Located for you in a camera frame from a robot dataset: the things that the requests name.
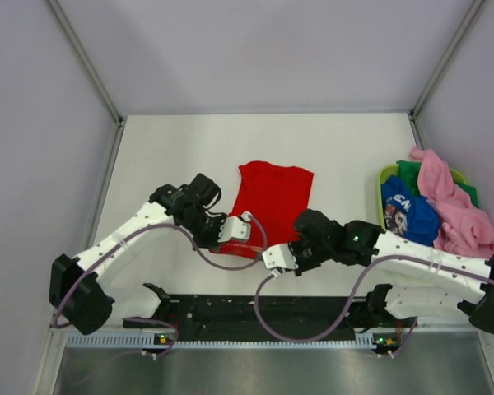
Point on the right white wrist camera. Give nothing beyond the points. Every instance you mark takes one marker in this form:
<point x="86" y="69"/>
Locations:
<point x="279" y="259"/>

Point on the green t shirt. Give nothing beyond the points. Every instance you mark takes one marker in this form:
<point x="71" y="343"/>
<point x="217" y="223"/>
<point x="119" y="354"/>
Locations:
<point x="408" y="172"/>

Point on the dark patterned t shirt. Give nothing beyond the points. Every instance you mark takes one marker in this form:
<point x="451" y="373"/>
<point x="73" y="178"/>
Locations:
<point x="395" y="219"/>

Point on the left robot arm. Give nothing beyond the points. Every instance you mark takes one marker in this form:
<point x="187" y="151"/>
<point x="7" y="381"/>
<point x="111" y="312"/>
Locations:
<point x="82" y="288"/>

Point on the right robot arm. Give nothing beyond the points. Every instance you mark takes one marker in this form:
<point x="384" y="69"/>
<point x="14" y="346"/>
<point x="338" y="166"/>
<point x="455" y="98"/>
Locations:
<point x="453" y="285"/>

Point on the lime green plastic basket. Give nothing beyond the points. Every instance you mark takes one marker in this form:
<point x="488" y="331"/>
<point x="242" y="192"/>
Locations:
<point x="384" y="174"/>

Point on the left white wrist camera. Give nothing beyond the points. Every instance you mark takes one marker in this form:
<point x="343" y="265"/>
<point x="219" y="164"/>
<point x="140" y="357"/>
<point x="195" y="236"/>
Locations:
<point x="235" y="228"/>

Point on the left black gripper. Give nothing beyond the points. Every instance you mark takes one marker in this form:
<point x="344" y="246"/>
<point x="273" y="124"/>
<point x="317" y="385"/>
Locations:
<point x="212" y="243"/>

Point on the grey slotted cable duct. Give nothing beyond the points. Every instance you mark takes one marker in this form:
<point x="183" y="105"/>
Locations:
<point x="157" y="341"/>

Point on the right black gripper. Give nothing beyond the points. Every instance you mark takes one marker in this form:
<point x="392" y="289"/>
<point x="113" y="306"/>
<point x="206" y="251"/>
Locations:
<point x="302" y="267"/>

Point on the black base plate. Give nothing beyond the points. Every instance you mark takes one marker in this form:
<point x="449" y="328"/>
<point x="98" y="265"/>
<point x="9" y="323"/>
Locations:
<point x="232" y="317"/>

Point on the red t shirt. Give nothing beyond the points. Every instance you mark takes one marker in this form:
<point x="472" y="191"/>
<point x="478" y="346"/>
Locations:
<point x="276" y="195"/>

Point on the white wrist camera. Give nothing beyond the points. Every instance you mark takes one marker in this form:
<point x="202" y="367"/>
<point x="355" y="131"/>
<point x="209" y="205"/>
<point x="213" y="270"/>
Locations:
<point x="235" y="228"/>
<point x="279" y="259"/>

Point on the blue t shirt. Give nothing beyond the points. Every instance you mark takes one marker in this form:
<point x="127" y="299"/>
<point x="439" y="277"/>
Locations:
<point x="423" y="222"/>

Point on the pink t shirt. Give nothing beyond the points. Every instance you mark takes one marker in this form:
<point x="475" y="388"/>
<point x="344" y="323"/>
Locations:
<point x="463" y="228"/>

